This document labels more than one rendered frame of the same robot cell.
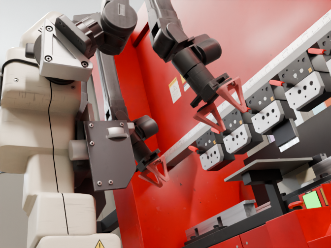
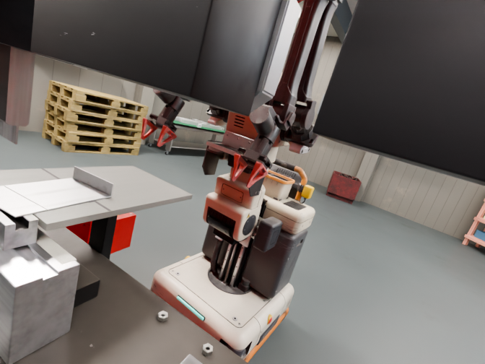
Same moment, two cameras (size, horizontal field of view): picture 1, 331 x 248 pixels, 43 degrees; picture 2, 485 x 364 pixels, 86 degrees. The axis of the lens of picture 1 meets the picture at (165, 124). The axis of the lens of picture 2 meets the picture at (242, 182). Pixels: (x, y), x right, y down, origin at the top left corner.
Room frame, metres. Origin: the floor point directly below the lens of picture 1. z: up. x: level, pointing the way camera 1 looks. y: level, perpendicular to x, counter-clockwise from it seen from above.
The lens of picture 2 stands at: (1.90, -0.34, 1.17)
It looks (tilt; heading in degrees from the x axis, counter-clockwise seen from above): 13 degrees down; 148
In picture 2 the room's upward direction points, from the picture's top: 17 degrees clockwise
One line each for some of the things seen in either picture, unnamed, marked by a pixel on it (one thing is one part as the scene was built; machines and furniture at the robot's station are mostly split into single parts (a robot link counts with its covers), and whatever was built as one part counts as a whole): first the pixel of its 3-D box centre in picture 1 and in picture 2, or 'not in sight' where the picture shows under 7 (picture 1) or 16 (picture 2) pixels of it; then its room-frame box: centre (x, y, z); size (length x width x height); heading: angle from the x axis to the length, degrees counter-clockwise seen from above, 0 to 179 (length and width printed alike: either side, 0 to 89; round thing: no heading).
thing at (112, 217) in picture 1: (100, 222); not in sight; (2.44, 0.51, 1.18); 0.40 x 0.24 x 0.07; 34
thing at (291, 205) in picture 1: (297, 209); not in sight; (1.08, -0.27, 0.79); 0.04 x 0.04 x 0.04
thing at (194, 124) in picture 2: not in sight; (195, 137); (-4.29, 1.82, 0.41); 2.28 x 0.85 x 0.81; 118
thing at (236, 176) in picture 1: (268, 169); (104, 187); (1.43, -0.31, 1.00); 0.26 x 0.18 x 0.01; 124
